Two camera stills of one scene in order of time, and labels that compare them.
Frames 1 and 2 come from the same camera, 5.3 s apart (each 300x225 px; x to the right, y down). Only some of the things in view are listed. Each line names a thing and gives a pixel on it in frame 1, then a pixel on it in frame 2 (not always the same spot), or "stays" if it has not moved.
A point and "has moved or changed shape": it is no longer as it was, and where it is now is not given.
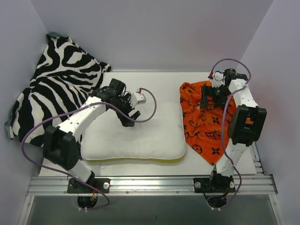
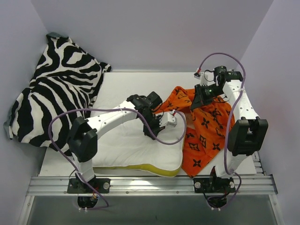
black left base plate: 76,186 stays
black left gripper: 126,113 → 151,129
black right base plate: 214,184 stays
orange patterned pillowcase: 204,127 has moved or changed shape
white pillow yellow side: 161,137 has moved or changed shape
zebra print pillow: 64,78 stays
